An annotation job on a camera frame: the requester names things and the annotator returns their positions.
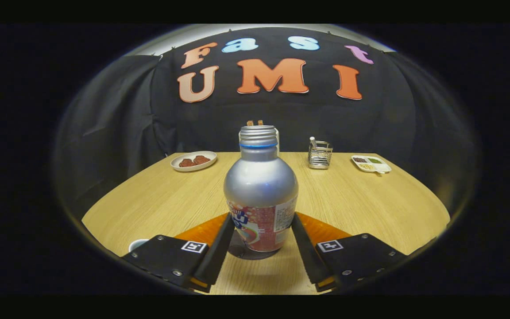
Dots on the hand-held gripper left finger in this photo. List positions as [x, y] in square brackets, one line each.
[218, 257]

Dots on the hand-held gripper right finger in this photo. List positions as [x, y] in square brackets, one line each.
[306, 254]

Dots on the brown round coaster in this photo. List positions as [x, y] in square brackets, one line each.
[237, 250]

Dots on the white cup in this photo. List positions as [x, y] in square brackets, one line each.
[136, 244]

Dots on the silver juice bottle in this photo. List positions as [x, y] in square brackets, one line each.
[261, 181]

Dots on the wooden table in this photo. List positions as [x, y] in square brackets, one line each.
[348, 204]

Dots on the small white plate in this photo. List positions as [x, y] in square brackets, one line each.
[193, 168]

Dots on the brown food piece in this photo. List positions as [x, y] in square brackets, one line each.
[187, 162]
[202, 160]

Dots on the white divided tray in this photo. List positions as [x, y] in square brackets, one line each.
[371, 164]

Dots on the white utensil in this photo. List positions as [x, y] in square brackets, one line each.
[313, 141]

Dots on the white toaster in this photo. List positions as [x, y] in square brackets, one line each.
[277, 141]

